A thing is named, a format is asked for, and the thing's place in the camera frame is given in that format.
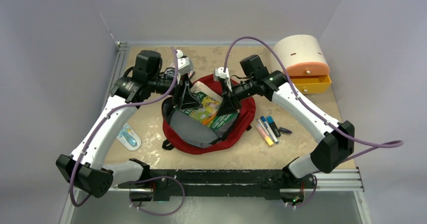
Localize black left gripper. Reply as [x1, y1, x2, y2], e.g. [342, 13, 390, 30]
[148, 70, 202, 109]

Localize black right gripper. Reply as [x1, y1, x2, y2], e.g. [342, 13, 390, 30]
[217, 77, 258, 116]

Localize green activity book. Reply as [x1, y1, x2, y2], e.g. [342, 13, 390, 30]
[180, 82, 238, 131]

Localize red student backpack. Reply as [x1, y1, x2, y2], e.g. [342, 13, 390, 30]
[161, 74, 257, 156]

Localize floral dark cover book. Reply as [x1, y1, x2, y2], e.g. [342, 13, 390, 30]
[164, 62, 195, 79]

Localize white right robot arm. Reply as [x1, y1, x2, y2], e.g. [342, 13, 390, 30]
[213, 55, 354, 187]

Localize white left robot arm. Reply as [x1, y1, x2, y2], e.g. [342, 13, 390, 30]
[55, 49, 201, 199]

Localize dark marker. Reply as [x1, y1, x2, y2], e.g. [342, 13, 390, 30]
[266, 116, 281, 137]

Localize white blue marker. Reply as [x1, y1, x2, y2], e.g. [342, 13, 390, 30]
[260, 116, 278, 144]

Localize yellow marker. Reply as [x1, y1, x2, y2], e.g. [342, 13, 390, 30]
[255, 123, 274, 146]

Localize small dark marker cap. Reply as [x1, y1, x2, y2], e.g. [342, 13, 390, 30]
[279, 127, 292, 134]

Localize white blue oval case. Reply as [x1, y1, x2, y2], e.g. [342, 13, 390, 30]
[116, 123, 141, 151]

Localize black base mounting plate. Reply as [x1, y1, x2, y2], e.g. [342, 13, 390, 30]
[118, 169, 316, 201]

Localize cream rounded drawer cabinet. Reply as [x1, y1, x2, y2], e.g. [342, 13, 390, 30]
[272, 34, 327, 69]

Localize orange upper drawer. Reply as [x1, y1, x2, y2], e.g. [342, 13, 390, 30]
[287, 62, 330, 77]

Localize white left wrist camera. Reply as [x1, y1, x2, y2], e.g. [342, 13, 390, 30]
[176, 50, 194, 76]

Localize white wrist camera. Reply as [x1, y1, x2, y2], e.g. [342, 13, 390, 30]
[176, 50, 194, 76]
[213, 67, 232, 91]

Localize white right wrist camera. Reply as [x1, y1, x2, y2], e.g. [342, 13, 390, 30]
[213, 67, 232, 91]

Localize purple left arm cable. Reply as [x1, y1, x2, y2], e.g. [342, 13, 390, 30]
[68, 46, 186, 216]

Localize aluminium frame rails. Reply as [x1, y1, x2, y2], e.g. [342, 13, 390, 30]
[59, 41, 373, 224]

